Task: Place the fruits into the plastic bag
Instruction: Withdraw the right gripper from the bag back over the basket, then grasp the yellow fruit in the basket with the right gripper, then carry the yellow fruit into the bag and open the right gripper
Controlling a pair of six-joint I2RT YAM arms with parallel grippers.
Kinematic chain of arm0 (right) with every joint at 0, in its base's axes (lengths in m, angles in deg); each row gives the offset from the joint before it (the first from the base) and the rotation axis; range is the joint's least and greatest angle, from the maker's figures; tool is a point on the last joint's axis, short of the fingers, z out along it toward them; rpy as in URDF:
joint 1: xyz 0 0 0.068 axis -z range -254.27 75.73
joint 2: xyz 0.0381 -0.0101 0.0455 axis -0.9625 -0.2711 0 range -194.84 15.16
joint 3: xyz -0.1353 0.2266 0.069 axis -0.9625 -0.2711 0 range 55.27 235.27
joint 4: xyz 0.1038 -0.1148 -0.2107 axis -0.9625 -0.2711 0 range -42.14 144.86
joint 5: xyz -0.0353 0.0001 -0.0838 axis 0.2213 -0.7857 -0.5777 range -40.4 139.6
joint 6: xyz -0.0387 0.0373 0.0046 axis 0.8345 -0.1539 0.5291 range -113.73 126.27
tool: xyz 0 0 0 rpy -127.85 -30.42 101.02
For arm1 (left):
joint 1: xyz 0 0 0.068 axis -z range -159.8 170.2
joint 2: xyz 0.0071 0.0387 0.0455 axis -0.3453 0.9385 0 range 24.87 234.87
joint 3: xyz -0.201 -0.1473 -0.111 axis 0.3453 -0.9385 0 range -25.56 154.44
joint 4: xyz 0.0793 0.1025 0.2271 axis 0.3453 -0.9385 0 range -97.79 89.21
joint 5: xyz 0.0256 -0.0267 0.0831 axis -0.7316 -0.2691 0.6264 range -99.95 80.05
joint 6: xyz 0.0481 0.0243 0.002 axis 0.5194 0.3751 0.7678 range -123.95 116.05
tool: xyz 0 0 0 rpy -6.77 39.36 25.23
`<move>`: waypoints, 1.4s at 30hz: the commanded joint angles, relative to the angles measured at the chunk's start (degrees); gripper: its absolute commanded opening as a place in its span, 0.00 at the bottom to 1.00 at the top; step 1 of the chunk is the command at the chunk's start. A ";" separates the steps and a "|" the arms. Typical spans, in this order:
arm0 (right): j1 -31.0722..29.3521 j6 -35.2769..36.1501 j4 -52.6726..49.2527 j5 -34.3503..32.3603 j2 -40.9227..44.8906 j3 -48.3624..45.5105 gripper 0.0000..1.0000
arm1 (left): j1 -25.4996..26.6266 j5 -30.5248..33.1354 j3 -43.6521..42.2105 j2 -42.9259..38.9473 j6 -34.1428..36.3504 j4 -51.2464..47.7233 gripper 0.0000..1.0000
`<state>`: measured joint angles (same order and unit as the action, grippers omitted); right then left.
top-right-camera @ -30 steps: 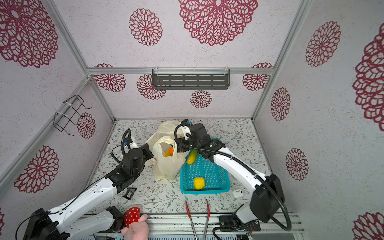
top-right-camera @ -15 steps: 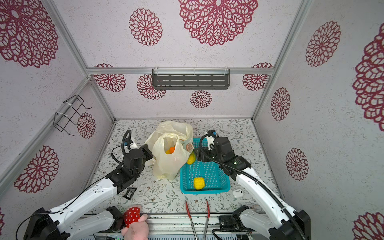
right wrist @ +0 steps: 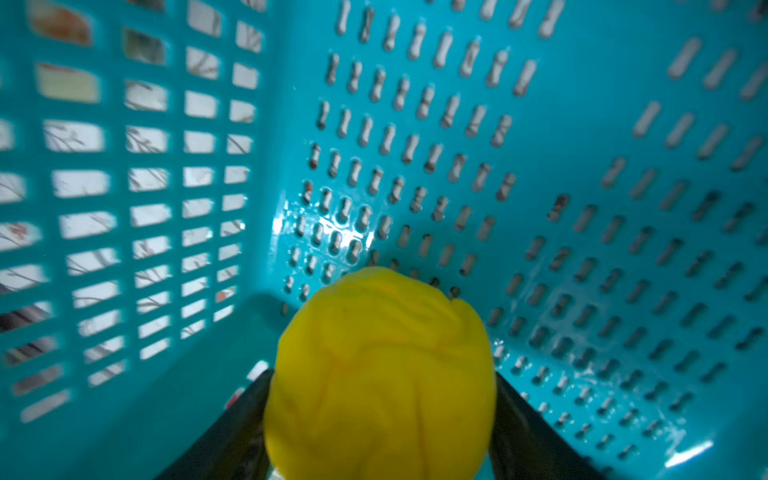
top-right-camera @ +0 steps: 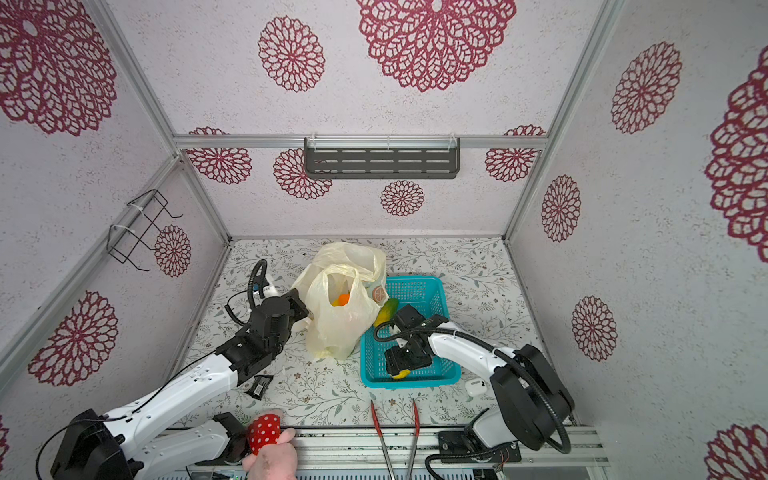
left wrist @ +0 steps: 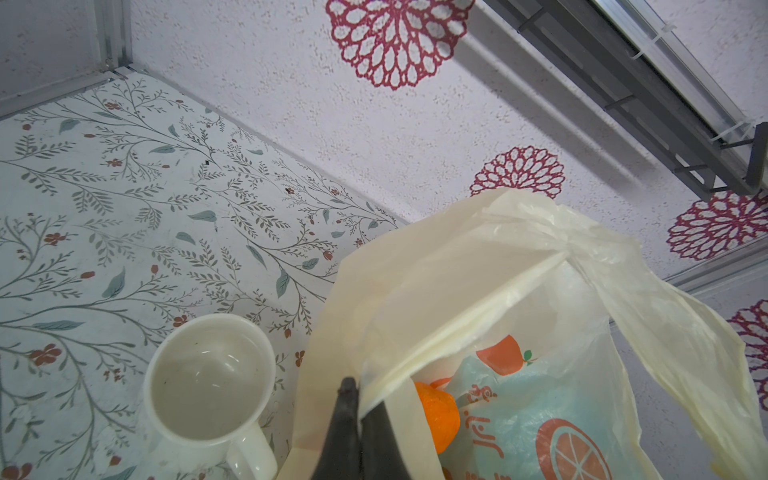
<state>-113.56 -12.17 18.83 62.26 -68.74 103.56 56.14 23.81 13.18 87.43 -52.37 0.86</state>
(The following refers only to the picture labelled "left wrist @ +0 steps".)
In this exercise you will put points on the grey wall shelf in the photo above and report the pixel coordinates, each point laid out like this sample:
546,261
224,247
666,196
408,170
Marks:
624,57

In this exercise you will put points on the cream plastic bag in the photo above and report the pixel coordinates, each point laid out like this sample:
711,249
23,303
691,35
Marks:
506,301

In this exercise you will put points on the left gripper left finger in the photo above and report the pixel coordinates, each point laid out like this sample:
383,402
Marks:
340,456

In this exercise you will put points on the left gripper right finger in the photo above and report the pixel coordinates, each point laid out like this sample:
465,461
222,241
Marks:
380,455

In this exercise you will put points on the orange fruit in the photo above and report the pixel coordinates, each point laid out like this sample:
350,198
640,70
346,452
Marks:
442,415

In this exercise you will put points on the white ceramic mug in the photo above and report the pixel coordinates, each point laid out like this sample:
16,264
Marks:
204,390

